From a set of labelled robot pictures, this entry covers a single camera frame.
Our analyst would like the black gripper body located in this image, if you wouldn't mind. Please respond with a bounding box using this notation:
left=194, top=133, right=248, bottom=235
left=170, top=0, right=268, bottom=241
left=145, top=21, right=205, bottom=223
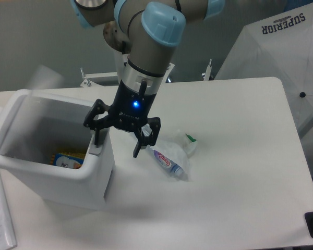
left=108, top=81, right=156, bottom=132

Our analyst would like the white push-lid trash can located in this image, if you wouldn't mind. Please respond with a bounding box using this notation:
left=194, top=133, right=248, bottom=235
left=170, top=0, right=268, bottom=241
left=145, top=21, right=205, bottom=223
left=0, top=65, right=115, bottom=211

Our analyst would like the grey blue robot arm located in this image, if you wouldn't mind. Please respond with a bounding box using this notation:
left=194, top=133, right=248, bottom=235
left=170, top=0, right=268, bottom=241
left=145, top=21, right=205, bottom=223
left=71, top=1, right=225, bottom=156

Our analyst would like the crumpled white plastic wrapper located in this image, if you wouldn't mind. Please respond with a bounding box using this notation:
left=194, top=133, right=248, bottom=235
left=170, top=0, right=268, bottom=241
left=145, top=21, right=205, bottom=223
left=152, top=129, right=198, bottom=181

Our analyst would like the yellow blue snack box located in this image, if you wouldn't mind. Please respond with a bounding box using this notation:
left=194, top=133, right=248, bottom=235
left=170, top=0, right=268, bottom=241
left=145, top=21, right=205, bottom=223
left=50, top=148, right=86, bottom=169

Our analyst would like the clear plastic water bottle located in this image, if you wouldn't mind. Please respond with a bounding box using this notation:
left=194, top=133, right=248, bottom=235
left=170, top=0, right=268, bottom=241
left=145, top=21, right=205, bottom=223
left=146, top=139, right=188, bottom=179

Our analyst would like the white Superior umbrella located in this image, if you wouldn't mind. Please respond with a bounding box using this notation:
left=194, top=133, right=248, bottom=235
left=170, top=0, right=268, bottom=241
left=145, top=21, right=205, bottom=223
left=215, top=3, right=313, bottom=138

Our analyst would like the white metal base frame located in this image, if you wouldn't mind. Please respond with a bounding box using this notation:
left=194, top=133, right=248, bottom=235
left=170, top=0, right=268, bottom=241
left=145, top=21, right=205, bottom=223
left=80, top=59, right=214, bottom=88

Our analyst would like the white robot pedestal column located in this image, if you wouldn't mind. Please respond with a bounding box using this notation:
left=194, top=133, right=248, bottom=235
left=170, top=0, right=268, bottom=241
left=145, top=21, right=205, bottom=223
left=103, top=22, right=136, bottom=85

